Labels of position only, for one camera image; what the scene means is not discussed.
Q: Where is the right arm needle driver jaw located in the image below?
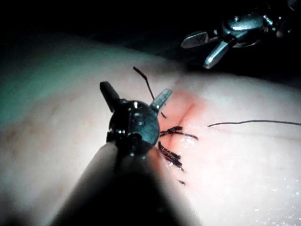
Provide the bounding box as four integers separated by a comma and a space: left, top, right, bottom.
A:
180, 30, 220, 49
203, 40, 230, 70

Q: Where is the left arm needle driver jaw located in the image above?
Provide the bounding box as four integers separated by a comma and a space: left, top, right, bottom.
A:
150, 89, 174, 112
99, 81, 128, 113

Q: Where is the black thread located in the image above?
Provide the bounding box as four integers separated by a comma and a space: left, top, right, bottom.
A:
207, 119, 301, 128

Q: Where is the black stitching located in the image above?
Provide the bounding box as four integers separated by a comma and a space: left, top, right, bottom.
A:
133, 66, 199, 186

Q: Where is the right arm needle driver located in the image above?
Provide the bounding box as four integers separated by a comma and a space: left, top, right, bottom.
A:
213, 11, 283, 48

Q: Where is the tissue pad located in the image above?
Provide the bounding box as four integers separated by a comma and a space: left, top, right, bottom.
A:
0, 30, 301, 226

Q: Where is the left arm needle driver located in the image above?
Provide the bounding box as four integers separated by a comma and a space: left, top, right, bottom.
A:
106, 100, 161, 158

